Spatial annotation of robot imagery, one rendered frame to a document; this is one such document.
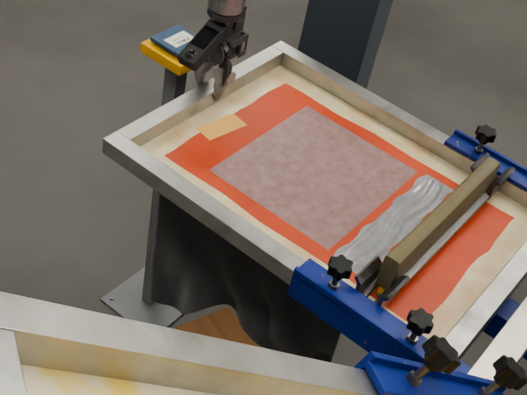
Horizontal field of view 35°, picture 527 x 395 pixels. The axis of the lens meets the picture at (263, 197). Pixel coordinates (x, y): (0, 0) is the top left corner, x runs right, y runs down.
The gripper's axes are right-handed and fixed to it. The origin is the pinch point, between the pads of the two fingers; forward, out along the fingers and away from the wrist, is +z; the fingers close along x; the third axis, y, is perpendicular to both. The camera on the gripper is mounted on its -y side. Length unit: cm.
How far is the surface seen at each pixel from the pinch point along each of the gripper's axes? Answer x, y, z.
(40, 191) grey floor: 80, 20, 98
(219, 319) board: -2, 21, 96
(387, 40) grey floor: 55, 213, 98
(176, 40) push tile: 19.2, 10.9, 1.1
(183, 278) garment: -16.6, -21.2, 31.7
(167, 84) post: 19.7, 10.0, 13.7
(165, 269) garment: -11.6, -21.3, 32.6
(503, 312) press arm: -77, -2, 6
